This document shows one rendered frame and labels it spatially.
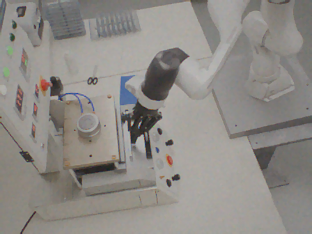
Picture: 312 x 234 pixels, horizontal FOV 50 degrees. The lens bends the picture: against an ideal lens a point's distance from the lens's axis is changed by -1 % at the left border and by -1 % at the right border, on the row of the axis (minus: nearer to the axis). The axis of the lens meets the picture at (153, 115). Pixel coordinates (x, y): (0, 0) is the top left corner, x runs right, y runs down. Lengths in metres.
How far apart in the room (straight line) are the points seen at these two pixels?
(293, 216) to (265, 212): 0.86
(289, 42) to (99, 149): 0.77
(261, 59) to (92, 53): 0.93
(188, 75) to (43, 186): 0.68
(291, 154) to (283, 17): 1.33
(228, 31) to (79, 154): 0.60
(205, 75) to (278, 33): 0.42
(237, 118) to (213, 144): 0.16
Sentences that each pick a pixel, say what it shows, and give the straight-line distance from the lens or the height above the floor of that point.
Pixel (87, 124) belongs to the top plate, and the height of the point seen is 1.15.
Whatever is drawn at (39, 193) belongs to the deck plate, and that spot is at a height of 0.93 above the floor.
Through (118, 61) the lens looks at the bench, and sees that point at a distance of 1.86.
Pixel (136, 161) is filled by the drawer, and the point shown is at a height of 0.97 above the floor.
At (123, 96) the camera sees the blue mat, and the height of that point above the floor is 0.75.
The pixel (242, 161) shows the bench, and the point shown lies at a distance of 1.50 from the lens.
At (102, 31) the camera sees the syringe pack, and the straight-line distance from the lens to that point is 2.00.
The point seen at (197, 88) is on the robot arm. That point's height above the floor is 1.30.
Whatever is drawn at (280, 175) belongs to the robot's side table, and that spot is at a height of 0.01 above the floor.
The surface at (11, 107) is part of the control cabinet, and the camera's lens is 0.89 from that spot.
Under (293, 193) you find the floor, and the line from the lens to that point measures 2.33.
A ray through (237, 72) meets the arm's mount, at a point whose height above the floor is 0.81.
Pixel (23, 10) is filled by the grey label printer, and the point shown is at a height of 0.97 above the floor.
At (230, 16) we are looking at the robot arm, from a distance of 1.01.
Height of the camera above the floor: 2.06
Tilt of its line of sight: 55 degrees down
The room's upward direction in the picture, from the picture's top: 7 degrees counter-clockwise
